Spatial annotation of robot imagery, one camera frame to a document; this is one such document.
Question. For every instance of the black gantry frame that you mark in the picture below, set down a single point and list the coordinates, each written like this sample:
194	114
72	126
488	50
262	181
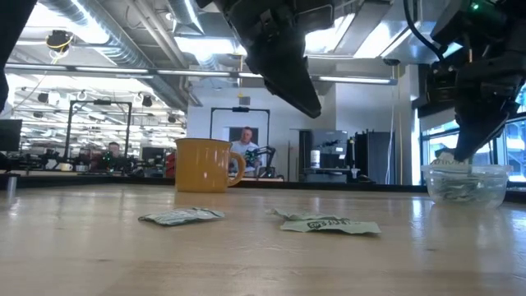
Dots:
98	102
240	109

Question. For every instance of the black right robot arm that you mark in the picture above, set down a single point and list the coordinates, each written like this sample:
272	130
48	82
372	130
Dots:
493	20

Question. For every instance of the black cabinet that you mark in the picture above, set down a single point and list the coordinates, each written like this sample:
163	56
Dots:
376	156

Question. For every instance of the grey cabinet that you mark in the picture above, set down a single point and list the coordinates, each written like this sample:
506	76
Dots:
333	144

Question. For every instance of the silver ventilation duct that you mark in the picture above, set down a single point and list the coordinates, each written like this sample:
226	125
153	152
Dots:
123	45

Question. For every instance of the large glass window wall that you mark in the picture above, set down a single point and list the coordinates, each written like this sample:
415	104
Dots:
439	140

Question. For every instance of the black aluminium frame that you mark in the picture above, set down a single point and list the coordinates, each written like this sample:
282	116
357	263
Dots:
123	181

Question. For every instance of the clear plastic bag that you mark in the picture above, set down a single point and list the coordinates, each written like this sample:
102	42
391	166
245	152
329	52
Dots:
493	189

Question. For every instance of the black monitor screen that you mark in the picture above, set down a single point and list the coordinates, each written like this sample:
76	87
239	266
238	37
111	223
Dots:
10	135

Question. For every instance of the white cup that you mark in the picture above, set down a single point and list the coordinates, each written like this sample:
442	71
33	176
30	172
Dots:
65	167

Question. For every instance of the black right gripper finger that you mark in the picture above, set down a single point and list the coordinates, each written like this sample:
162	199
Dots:
476	131

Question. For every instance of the long ceiling light strip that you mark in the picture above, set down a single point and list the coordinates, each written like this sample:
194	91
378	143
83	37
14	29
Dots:
197	73

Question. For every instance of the white bottle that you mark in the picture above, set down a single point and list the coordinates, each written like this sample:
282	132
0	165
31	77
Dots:
315	158

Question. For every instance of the person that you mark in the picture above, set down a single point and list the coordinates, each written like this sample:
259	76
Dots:
245	148
113	153

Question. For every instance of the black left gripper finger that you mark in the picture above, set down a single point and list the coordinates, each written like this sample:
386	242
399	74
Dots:
287	82

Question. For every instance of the yellow mug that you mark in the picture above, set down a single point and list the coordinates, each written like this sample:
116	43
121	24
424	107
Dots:
201	164

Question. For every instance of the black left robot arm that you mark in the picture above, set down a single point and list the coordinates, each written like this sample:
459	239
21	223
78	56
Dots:
12	33

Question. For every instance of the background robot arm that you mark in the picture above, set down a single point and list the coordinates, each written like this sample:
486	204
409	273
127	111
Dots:
263	158

